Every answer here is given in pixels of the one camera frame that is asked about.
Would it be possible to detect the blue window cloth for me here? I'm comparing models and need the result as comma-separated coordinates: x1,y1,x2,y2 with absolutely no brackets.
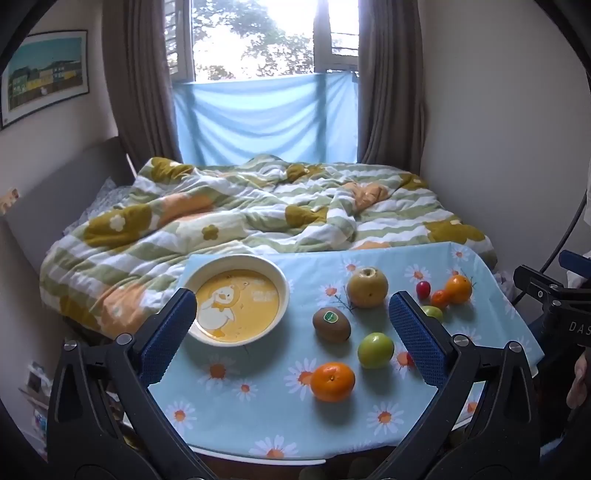
173,72,359,167

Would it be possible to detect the right brown curtain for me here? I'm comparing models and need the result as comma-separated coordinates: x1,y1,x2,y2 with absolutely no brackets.
358,0,427,174

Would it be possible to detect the person's right hand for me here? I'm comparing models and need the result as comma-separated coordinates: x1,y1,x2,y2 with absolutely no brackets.
566,354,588,410

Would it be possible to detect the brown kiwi with sticker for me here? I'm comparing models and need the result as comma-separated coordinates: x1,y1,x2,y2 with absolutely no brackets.
312,307,352,343

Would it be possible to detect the grey bed headboard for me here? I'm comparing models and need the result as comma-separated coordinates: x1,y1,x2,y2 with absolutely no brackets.
5,137,134,272

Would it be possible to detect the cream duck bowl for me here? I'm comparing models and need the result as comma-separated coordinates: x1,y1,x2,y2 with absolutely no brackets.
178,254,290,348

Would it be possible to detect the green striped floral quilt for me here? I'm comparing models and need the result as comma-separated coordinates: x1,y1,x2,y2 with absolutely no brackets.
40,155,497,337

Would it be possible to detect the black cable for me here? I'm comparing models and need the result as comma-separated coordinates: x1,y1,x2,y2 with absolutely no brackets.
511,191,588,306

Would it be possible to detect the small green apple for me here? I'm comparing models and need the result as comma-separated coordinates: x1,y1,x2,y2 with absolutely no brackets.
422,305,444,322

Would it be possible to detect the blue daisy tablecloth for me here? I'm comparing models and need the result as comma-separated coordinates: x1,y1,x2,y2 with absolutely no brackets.
150,243,543,462

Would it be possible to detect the yellow pear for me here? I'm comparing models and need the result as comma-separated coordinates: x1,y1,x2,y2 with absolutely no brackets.
346,267,389,309

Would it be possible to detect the brown curtain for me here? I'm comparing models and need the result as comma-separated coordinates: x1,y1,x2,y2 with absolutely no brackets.
102,1,181,170
358,0,427,174

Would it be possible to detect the framed wall picture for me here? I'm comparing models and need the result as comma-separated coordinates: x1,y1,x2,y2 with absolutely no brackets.
1,30,90,128

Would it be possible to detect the orange round fruit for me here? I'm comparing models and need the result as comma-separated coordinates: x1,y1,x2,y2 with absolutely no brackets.
444,274,473,305

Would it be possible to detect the red cherry tomato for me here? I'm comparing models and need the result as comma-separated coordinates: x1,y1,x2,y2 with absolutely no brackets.
416,280,431,301

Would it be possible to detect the window frame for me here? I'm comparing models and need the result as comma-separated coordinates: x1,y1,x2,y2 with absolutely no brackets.
163,0,360,83

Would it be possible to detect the large orange mandarin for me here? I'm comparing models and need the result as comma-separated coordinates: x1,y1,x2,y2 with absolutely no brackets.
310,362,356,403

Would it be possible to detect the left brown curtain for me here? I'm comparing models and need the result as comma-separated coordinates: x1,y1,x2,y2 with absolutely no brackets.
102,1,181,170

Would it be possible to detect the small orange mandarin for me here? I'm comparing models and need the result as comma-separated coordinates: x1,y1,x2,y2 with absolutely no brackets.
430,289,450,310

